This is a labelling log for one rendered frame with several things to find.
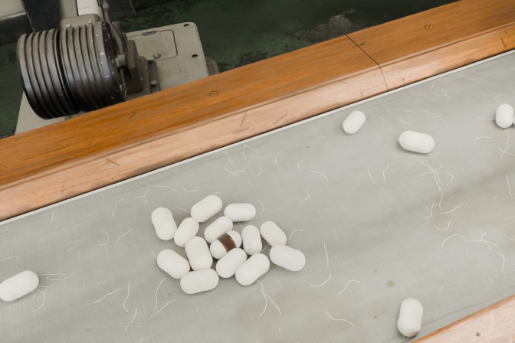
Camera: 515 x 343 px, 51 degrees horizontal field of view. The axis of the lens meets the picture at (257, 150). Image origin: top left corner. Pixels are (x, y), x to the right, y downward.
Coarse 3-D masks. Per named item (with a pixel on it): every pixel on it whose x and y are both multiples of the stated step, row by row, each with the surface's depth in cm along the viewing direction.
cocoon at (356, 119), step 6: (354, 114) 62; (360, 114) 62; (348, 120) 62; (354, 120) 61; (360, 120) 62; (348, 126) 61; (354, 126) 61; (360, 126) 62; (348, 132) 62; (354, 132) 62
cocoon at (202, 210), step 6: (204, 198) 55; (210, 198) 54; (216, 198) 54; (198, 204) 54; (204, 204) 54; (210, 204) 54; (216, 204) 54; (192, 210) 54; (198, 210) 53; (204, 210) 53; (210, 210) 54; (216, 210) 54; (192, 216) 54; (198, 216) 53; (204, 216) 53; (210, 216) 54
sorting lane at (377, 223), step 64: (512, 64) 70; (320, 128) 64; (384, 128) 63; (448, 128) 62; (512, 128) 61; (128, 192) 59; (192, 192) 58; (256, 192) 57; (320, 192) 56; (384, 192) 55; (448, 192) 55; (512, 192) 54; (0, 256) 54; (64, 256) 53; (128, 256) 52; (320, 256) 50; (384, 256) 50; (448, 256) 49; (512, 256) 48; (0, 320) 48; (64, 320) 48; (128, 320) 47; (192, 320) 47; (256, 320) 46; (320, 320) 46; (384, 320) 45; (448, 320) 45
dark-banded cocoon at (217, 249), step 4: (228, 232) 51; (232, 232) 51; (236, 232) 51; (232, 236) 51; (236, 236) 51; (240, 236) 51; (216, 240) 50; (236, 240) 51; (240, 240) 51; (212, 244) 50; (216, 244) 50; (220, 244) 50; (236, 244) 51; (240, 244) 51; (212, 248) 50; (216, 248) 50; (220, 248) 50; (224, 248) 50; (212, 252) 50; (216, 252) 50; (220, 252) 50; (224, 252) 50; (216, 256) 50; (220, 256) 50
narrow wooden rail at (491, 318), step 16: (496, 304) 43; (512, 304) 42; (464, 320) 42; (480, 320) 42; (496, 320) 42; (512, 320) 41; (432, 336) 41; (448, 336) 41; (464, 336) 41; (480, 336) 41; (496, 336) 41; (512, 336) 40
